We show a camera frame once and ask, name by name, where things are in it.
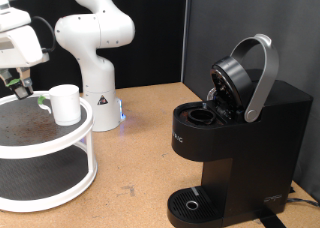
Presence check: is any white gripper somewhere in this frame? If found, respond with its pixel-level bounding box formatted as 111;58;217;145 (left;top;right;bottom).
0;25;46;101

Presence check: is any green coffee pod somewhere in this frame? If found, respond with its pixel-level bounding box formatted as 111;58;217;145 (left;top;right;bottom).
5;77;21;88

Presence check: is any white mug green-taped handle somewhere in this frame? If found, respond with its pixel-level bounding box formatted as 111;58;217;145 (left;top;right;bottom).
37;84;82;127

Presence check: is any black Keurig coffee machine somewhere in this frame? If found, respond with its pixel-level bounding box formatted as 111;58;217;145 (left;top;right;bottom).
166;33;314;228

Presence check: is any white two-tier turntable shelf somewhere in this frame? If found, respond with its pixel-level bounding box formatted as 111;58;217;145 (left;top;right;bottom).
0;90;99;213

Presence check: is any black backdrop curtain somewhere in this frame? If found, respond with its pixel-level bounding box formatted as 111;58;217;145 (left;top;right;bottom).
0;0;188;99

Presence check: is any grey partition panel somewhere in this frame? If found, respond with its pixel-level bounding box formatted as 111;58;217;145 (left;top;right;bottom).
181;0;320;202

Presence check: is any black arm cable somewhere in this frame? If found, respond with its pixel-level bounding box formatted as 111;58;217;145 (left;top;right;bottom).
31;15;57;54

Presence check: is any braided power cable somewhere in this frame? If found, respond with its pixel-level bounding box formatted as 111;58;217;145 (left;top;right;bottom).
286;186;320;209

